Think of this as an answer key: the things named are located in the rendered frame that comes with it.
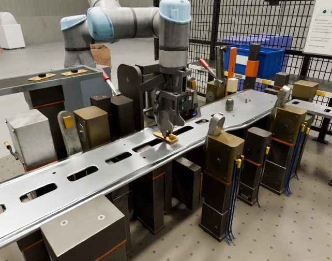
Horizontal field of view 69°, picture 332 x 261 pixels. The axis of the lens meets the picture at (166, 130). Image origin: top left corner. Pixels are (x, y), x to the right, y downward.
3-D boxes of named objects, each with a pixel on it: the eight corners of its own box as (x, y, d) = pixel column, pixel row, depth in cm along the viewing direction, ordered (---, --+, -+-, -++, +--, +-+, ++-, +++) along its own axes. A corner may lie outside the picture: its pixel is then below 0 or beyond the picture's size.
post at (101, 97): (109, 198, 94) (96, 100, 77) (103, 192, 98) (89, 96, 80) (120, 192, 97) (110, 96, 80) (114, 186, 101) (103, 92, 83)
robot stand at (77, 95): (65, 142, 135) (49, 69, 117) (92, 128, 150) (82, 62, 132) (90, 151, 125) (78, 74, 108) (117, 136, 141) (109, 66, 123)
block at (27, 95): (58, 204, 92) (27, 88, 72) (50, 193, 97) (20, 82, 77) (83, 192, 98) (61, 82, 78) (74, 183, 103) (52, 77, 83)
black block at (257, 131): (258, 212, 89) (274, 141, 76) (235, 198, 95) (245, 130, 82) (265, 204, 92) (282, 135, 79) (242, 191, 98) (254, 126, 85)
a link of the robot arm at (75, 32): (62, 45, 118) (57, 14, 112) (90, 44, 123) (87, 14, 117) (65, 48, 108) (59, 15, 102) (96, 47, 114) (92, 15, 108)
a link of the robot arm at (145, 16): (123, 6, 67) (138, 7, 58) (160, 6, 72) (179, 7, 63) (125, 37, 71) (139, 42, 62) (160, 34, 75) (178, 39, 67)
